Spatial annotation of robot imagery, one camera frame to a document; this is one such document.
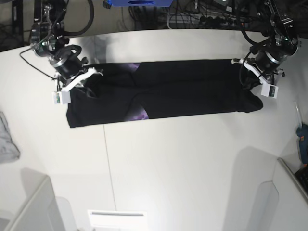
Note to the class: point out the grey cloth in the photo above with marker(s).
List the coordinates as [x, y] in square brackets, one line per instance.
[9, 152]

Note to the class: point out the black keyboard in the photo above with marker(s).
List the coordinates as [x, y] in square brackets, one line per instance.
[302, 176]

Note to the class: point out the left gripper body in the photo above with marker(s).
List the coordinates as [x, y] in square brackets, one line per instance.
[265, 65]

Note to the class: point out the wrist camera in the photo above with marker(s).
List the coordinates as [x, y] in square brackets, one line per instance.
[269, 90]
[61, 97]

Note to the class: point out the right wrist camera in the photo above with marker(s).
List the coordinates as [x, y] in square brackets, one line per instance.
[61, 97]

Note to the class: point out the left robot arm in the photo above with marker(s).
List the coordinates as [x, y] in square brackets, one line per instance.
[282, 35]

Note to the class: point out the black T-shirt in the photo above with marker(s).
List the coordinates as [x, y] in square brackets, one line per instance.
[152, 90]

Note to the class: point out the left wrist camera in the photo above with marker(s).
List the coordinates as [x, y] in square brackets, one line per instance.
[269, 90]

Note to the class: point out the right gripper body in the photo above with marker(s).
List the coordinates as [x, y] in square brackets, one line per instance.
[73, 73]

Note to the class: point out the black power strip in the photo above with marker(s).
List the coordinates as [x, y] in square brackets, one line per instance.
[217, 22]

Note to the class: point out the blue glue gun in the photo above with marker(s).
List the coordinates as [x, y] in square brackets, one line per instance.
[302, 134]

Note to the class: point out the blue box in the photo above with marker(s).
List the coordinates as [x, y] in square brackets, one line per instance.
[126, 3]

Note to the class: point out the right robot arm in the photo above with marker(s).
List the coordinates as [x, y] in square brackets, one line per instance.
[49, 39]

